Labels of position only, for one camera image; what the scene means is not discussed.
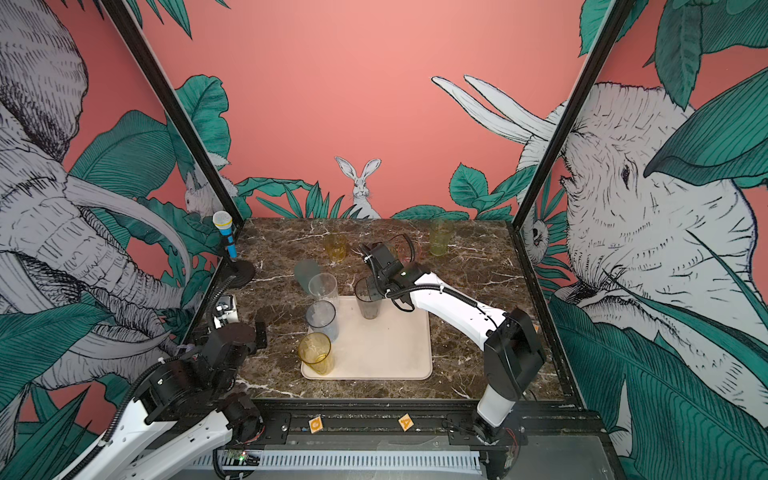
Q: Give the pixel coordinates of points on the teal frosted glass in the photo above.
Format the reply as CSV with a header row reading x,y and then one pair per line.
x,y
304,271

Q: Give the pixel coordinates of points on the blue grey plastic glass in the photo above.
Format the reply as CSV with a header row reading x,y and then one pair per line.
x,y
321,318

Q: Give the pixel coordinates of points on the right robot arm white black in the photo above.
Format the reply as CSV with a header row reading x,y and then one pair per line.
x,y
513,354

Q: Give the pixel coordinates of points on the yellow plastic glass front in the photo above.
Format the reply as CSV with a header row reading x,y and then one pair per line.
x,y
335,246

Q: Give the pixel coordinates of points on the black front rail base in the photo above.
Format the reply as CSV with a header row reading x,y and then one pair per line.
x,y
452,419

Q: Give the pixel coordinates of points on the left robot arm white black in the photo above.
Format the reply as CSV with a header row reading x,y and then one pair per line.
x,y
177,410

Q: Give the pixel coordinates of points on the beige square tray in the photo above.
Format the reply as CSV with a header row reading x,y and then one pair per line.
x,y
393,346

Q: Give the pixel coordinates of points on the right black frame post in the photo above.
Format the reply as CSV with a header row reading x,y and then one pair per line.
x,y
616,16

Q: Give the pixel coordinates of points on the tall light green glass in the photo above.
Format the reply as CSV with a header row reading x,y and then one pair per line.
x,y
440,235

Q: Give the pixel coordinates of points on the black frame post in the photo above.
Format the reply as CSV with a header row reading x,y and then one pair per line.
x,y
616,16
126,25

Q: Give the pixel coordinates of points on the toy microphone on stand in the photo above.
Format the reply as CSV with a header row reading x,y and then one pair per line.
x,y
241,272

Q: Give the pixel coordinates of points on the clear plastic glass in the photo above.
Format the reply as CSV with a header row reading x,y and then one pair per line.
x,y
323,286

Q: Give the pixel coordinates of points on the dark brown plastic glass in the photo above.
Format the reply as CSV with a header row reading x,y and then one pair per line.
x,y
369,299

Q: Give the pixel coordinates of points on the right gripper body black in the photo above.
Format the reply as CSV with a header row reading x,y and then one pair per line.
x,y
378,289

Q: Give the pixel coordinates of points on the amber plastic glass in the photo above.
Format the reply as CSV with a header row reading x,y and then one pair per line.
x,y
315,351

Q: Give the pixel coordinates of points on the left black frame post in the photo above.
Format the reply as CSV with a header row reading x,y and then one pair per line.
x,y
126,25

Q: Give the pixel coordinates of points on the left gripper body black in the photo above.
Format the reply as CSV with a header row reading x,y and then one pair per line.
x,y
261,341

